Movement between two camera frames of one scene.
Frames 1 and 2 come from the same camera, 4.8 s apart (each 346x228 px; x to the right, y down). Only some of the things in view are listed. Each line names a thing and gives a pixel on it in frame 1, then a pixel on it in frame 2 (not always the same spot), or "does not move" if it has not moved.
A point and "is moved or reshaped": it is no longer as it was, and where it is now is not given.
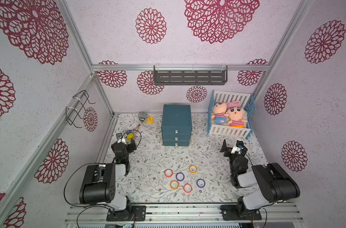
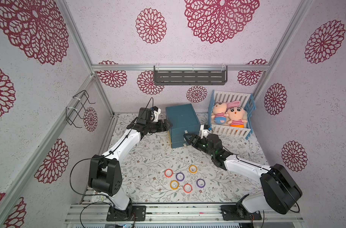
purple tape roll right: x=200 y=183 does not move
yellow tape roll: x=172 y=188 does not move
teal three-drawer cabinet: x=177 y=125 is moved or reshaped
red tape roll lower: x=187 y=188 does not move
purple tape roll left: x=178 y=179 does not move
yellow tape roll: x=190 y=171 does not move
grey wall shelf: x=190 y=75 does not move
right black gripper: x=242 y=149 -> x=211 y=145
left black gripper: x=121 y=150 -> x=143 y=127
